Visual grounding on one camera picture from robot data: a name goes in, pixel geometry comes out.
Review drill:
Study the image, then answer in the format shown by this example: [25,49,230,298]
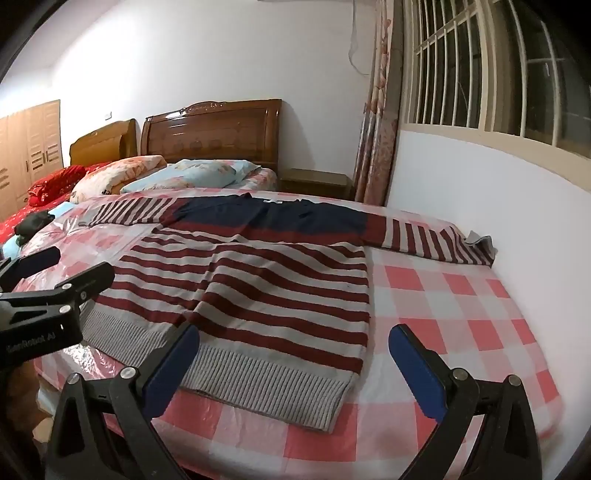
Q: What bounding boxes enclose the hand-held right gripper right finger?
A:
[388,323,543,480]

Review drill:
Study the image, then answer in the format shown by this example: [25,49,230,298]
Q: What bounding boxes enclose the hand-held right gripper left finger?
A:
[44,323,201,480]

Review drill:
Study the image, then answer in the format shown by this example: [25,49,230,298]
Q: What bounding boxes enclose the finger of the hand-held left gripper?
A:
[0,246,62,289]
[9,262,116,319]

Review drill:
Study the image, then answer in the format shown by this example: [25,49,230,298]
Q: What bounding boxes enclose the red and grey striped sweater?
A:
[76,194,497,435]

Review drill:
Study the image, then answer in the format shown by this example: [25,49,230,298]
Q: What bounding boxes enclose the dark cloth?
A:
[14,210,54,243]

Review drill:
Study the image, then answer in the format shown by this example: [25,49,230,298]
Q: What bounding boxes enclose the pink checkered bed sheet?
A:
[0,187,566,480]

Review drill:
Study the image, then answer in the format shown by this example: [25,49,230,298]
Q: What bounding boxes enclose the red blanket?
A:
[0,162,112,241]

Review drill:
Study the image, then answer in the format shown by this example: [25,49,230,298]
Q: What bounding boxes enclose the orange floral pillow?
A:
[69,154,168,204]

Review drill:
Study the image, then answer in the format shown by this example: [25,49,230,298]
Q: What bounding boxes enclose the wooden wardrobe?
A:
[0,99,64,222]

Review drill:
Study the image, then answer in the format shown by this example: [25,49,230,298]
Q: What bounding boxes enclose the small wooden headboard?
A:
[69,119,139,167]

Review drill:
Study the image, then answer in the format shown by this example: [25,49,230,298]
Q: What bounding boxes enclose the grey crumpled cloth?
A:
[464,231,498,259]

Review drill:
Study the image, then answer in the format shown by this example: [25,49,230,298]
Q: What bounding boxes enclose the light blue pillow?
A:
[120,158,262,195]

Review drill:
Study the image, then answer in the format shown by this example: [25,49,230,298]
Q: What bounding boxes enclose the large wooden headboard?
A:
[140,98,283,174]

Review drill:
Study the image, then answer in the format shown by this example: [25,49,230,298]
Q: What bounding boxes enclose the floral bed sheet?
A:
[231,166,279,192]

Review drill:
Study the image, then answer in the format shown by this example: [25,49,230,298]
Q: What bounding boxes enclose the wooden nightstand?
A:
[278,168,354,201]

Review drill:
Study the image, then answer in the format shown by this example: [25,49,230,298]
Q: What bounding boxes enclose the floral curtain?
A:
[353,0,407,206]

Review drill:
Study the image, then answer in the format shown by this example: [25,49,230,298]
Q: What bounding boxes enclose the window with cream grille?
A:
[399,0,591,160]

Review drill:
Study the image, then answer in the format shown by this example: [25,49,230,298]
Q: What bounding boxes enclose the thin wall cable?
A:
[348,0,375,77]

